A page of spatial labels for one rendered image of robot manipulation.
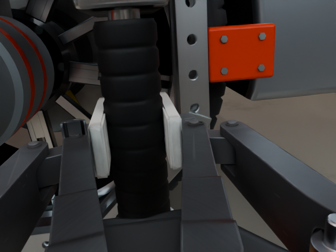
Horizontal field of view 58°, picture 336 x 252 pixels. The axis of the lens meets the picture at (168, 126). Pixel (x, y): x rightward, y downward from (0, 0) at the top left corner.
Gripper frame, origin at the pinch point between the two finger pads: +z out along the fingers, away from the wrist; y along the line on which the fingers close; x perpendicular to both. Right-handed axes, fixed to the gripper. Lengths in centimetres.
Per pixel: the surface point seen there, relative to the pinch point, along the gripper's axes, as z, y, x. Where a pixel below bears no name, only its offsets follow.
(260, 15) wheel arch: 35.4, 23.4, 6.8
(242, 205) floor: 110, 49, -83
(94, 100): 45.8, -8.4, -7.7
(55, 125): 46, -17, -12
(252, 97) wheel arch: 35.7, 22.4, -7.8
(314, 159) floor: 151, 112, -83
